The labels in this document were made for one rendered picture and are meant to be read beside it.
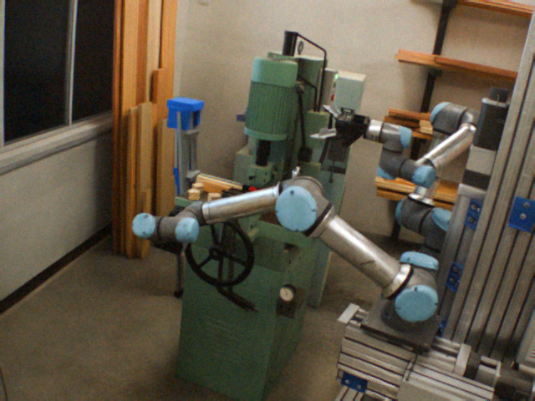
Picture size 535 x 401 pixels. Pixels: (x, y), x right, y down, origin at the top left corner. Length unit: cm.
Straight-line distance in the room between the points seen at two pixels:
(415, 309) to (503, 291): 39
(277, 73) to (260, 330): 105
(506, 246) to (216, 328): 127
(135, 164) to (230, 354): 154
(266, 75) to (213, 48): 256
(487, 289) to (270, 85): 106
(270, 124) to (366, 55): 237
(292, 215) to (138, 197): 217
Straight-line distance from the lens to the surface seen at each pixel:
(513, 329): 184
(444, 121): 212
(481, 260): 174
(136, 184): 344
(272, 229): 203
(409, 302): 146
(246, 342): 230
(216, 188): 225
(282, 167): 222
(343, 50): 432
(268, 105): 201
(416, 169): 180
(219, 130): 460
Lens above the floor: 166
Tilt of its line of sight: 20 degrees down
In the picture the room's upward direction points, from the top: 9 degrees clockwise
